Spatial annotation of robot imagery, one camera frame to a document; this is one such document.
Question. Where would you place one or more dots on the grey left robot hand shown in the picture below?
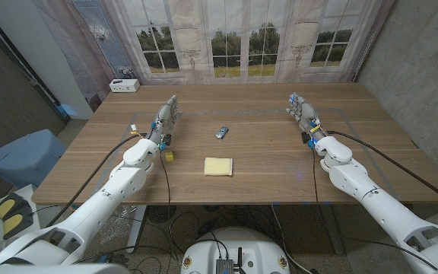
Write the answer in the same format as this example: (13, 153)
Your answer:
(164, 118)

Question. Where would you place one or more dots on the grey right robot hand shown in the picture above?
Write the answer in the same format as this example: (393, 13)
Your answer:
(306, 114)

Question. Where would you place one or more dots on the yellow block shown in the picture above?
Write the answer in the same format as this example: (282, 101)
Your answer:
(169, 156)

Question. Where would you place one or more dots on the pale yellow sponge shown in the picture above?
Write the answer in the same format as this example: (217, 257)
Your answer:
(218, 166)

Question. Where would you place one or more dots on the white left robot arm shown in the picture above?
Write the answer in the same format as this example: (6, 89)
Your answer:
(105, 198)

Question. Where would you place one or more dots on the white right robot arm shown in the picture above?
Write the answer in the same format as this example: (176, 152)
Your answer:
(378, 205)

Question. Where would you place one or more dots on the small blue toy car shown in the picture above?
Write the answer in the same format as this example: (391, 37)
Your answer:
(222, 132)

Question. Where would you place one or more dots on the printed window backdrop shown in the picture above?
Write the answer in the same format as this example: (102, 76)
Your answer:
(242, 42)

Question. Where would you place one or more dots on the white table leg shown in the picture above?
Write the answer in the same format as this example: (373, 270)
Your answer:
(136, 228)

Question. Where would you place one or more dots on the grey table leg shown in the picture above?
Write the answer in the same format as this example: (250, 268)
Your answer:
(333, 228)

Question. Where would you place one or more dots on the blue covered bin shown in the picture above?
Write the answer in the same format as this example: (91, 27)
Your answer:
(25, 156)

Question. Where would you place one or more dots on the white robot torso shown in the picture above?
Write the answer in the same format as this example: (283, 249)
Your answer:
(238, 247)

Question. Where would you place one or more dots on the grey box on torso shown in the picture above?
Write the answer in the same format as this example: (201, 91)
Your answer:
(224, 267)

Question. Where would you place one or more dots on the black yellow foot pedal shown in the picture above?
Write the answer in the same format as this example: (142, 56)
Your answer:
(11, 215)

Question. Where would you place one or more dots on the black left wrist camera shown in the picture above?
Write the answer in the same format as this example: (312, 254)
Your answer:
(167, 139)

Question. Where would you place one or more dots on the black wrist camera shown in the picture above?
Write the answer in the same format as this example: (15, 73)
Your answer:
(167, 139)
(305, 137)

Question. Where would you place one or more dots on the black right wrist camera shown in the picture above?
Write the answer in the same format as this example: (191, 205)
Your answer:
(305, 137)

